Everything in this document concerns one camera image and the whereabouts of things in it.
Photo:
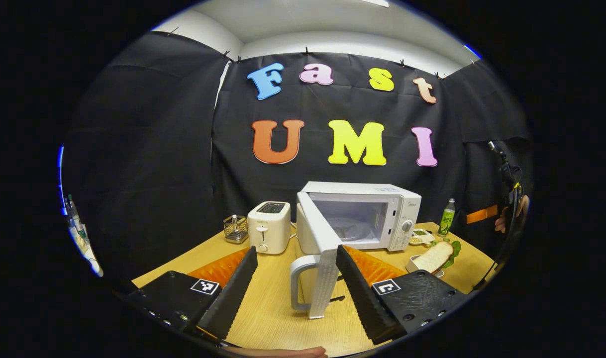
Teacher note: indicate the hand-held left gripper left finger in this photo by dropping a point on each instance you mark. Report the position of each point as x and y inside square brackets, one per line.
[233, 298]

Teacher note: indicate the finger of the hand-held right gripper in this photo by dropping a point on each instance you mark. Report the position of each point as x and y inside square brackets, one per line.
[482, 215]

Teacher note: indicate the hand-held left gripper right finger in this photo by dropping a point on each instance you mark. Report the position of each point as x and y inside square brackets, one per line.
[362, 298]

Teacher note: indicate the shallow glass plate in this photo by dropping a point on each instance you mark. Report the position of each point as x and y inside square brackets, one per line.
[411, 264]

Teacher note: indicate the bread and lettuce sandwich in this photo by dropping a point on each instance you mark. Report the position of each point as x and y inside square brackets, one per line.
[432, 257]

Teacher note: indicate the white microwave oven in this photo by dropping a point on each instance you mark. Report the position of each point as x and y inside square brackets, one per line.
[362, 191]

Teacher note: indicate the green drink bottle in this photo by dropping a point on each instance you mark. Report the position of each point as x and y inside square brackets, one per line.
[447, 221]

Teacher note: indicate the white divided snack dish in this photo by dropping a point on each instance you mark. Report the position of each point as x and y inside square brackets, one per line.
[422, 237]

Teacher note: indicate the white toaster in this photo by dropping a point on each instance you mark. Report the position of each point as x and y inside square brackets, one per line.
[268, 228]

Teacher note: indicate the small ceiling light panel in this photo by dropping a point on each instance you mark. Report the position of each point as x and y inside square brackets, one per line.
[473, 50]

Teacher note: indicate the black backdrop cloth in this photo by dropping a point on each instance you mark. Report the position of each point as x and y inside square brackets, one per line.
[149, 149]

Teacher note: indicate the large ceiling light panel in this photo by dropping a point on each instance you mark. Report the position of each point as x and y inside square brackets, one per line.
[377, 3]

